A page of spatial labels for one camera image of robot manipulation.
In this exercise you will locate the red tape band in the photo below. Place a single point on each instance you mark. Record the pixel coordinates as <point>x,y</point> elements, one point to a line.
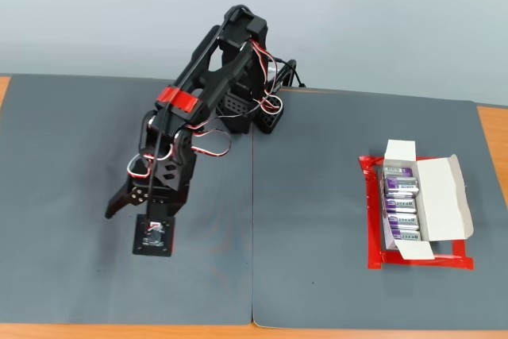
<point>178,100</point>

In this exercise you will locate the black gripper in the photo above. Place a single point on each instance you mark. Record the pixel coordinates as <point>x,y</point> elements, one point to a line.
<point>136,196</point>

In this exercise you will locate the red tape frame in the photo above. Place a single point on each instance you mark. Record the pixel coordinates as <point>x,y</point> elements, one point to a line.
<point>375,251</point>

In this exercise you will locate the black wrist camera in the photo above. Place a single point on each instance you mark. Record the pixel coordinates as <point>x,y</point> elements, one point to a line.
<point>155,237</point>

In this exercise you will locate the white cardboard box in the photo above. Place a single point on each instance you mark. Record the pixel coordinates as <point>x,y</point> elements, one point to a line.
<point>440,204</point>

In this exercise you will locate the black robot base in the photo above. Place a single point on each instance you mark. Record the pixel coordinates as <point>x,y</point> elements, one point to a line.
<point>238,124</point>

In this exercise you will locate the grey table mat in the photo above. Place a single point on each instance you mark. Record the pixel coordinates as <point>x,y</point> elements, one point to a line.
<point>79,196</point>
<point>309,216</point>

